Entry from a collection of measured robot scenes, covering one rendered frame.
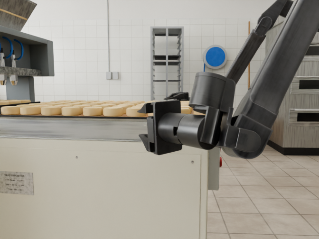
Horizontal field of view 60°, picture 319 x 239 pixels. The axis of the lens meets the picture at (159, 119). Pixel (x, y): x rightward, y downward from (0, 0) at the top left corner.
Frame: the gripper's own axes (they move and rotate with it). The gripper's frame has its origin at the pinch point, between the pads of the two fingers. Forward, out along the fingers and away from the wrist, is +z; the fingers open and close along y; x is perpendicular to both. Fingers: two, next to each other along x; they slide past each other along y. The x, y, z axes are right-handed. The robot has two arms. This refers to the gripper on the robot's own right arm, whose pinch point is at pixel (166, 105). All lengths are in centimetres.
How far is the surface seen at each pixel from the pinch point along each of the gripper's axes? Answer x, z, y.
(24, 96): -53, 41, 5
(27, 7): -38, 40, 41
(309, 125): -91, -318, -51
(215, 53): -231, -288, 59
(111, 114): 24.4, 36.5, 1.1
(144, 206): 28.1, 30.2, -23.2
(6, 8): -32, 48, 38
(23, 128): 4, 53, -3
